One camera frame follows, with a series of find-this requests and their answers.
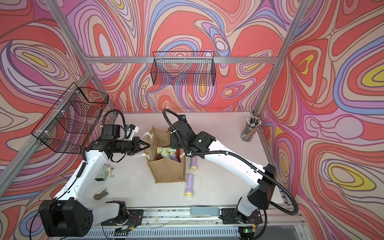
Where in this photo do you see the green flashlight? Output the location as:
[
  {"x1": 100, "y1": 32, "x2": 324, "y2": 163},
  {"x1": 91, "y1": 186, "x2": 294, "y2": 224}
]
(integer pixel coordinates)
[
  {"x1": 161, "y1": 150, "x2": 172, "y2": 159},
  {"x1": 157, "y1": 147, "x2": 177, "y2": 155}
]

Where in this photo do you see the brown burlap tote bag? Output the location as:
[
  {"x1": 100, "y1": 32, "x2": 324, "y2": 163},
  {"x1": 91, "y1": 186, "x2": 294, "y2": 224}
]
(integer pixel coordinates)
[{"x1": 138, "y1": 127, "x2": 187, "y2": 184}]

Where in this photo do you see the purple flashlight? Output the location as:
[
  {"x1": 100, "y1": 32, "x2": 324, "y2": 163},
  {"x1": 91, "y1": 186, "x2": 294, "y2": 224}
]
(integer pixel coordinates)
[
  {"x1": 190, "y1": 156, "x2": 198, "y2": 171},
  {"x1": 170, "y1": 152, "x2": 179, "y2": 162},
  {"x1": 185, "y1": 174, "x2": 194, "y2": 197}
]

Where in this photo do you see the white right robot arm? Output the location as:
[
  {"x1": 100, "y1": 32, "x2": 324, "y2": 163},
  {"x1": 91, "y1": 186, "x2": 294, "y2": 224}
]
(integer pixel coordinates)
[{"x1": 169, "y1": 120, "x2": 277, "y2": 217}]

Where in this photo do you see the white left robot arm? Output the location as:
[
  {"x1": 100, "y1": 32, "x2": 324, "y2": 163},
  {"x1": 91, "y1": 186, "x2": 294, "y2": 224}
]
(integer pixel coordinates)
[{"x1": 39, "y1": 137, "x2": 150, "y2": 237}]

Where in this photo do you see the green pencil sharpener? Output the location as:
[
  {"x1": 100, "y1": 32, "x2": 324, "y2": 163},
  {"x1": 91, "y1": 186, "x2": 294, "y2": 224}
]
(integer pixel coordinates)
[{"x1": 95, "y1": 165, "x2": 114, "y2": 182}]

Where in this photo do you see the grey clip on table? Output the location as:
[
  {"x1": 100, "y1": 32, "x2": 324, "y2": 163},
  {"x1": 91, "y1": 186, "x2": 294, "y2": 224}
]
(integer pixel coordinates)
[{"x1": 93, "y1": 188, "x2": 109, "y2": 201}]

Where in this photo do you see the metal cup with pencils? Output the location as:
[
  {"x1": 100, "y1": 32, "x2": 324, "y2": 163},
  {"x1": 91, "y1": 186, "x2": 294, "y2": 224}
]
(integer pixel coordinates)
[{"x1": 241, "y1": 115, "x2": 262, "y2": 142}]

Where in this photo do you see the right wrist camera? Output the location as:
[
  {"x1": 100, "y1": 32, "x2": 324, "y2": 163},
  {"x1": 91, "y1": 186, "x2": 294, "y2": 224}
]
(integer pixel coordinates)
[{"x1": 179, "y1": 115, "x2": 188, "y2": 123}]

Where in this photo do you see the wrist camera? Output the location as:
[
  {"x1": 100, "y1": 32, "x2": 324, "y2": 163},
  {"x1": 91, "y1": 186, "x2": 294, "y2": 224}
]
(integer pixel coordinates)
[
  {"x1": 179, "y1": 115, "x2": 188, "y2": 123},
  {"x1": 100, "y1": 124, "x2": 139, "y2": 140}
]

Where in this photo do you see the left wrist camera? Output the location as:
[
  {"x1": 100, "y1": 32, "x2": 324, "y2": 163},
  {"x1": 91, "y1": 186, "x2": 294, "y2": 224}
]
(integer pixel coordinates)
[{"x1": 100, "y1": 124, "x2": 139, "y2": 140}]

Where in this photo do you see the black wire basket left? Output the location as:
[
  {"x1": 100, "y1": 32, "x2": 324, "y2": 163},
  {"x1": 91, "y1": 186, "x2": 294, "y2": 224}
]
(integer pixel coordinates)
[{"x1": 31, "y1": 83, "x2": 109, "y2": 154}]

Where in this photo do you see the black wire basket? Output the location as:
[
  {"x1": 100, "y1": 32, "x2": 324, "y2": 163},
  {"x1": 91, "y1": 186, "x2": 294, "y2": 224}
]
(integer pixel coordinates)
[
  {"x1": 31, "y1": 83, "x2": 109, "y2": 154},
  {"x1": 151, "y1": 51, "x2": 217, "y2": 87}
]

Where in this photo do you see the black wire basket back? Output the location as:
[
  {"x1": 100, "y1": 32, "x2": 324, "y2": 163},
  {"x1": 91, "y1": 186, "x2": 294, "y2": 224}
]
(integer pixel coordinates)
[{"x1": 151, "y1": 51, "x2": 217, "y2": 87}]

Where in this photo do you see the aluminium frame post left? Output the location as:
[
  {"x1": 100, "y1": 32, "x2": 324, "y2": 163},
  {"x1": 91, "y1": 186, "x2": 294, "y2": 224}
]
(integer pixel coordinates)
[{"x1": 44, "y1": 0, "x2": 118, "y2": 113}]

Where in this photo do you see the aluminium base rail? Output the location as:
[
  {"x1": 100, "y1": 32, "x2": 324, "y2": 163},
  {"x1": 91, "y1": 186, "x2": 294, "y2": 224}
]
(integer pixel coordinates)
[{"x1": 83, "y1": 207, "x2": 313, "y2": 240}]

